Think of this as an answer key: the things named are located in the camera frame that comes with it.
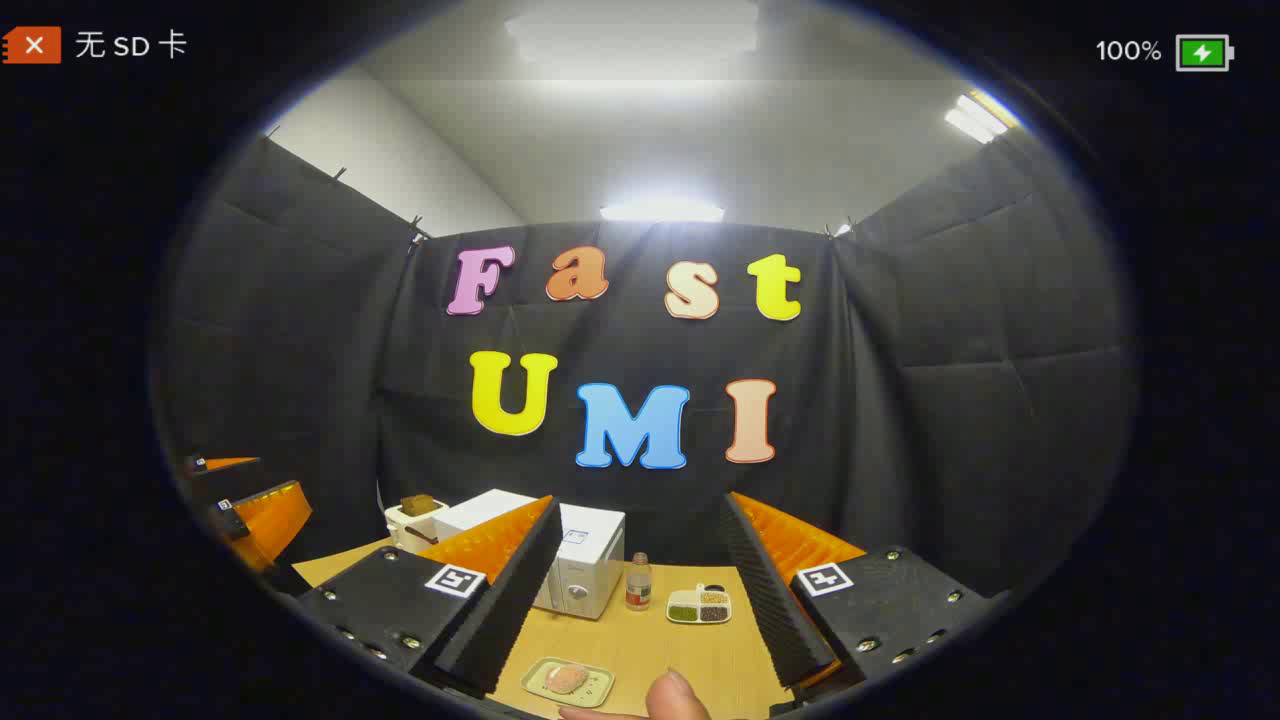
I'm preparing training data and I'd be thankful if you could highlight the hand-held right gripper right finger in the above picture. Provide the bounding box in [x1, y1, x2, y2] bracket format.
[722, 490, 1001, 691]

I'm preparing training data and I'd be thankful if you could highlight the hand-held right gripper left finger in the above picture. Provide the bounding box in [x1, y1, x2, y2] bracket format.
[298, 495, 564, 701]

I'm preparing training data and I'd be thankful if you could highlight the white microwave oven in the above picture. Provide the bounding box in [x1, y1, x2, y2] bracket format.
[432, 488, 626, 621]

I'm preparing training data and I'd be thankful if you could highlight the white divided dish of beans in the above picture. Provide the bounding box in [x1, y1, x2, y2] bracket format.
[666, 584, 733, 626]

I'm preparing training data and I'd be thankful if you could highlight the pale green rectangular plate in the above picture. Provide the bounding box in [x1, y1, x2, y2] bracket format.
[520, 656, 616, 709]

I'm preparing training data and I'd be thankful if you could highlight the white toaster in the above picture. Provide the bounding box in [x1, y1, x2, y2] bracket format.
[385, 497, 449, 556]

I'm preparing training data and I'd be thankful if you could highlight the black backdrop cloth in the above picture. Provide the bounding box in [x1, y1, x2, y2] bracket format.
[150, 130, 1141, 601]

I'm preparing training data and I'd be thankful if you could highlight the ceiling light panel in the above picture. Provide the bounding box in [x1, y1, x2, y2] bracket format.
[945, 90, 1011, 144]

